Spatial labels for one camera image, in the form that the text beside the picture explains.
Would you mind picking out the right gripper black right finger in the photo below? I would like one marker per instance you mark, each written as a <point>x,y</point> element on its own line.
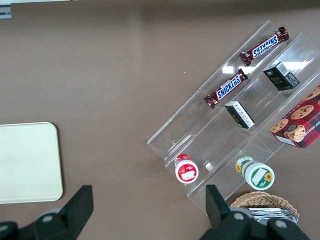
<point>220,220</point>

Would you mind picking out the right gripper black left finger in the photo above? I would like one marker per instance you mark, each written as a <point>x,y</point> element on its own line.
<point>72,215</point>

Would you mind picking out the light wicker basket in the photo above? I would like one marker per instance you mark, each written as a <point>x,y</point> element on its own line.
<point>257,200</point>

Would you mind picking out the beige plastic tray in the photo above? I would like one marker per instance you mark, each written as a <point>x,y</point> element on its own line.
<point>27,162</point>

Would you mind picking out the silver foil container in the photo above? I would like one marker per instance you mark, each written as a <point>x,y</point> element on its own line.
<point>270,212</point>

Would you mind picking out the green-lidded sunflower jar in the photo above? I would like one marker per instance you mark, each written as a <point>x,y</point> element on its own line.
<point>257,175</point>

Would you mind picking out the red-lidded white jar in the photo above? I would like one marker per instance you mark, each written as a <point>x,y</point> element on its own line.
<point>186,171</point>

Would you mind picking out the clear acrylic tiered shelf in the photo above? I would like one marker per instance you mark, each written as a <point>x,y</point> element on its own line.
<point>200,125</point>

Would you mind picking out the small black carton box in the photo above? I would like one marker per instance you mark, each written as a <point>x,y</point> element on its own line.
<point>280,77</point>
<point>240,115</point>

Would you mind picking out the red tartan cookie box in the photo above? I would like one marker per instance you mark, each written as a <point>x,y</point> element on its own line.
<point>302,120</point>

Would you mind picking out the Snickers chocolate bar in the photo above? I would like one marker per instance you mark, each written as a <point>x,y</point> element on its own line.
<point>228,87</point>
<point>265,46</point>

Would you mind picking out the small grey white device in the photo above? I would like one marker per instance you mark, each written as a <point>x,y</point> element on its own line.
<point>5,13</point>

